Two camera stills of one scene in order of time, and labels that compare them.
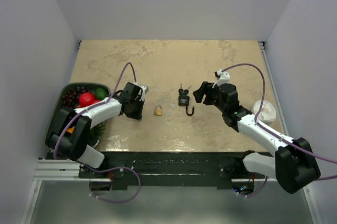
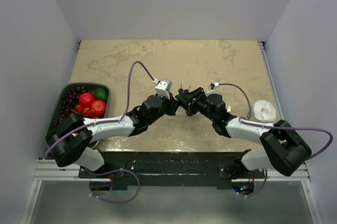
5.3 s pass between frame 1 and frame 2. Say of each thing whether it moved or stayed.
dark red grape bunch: stayed
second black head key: stayed
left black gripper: moved
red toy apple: stayed
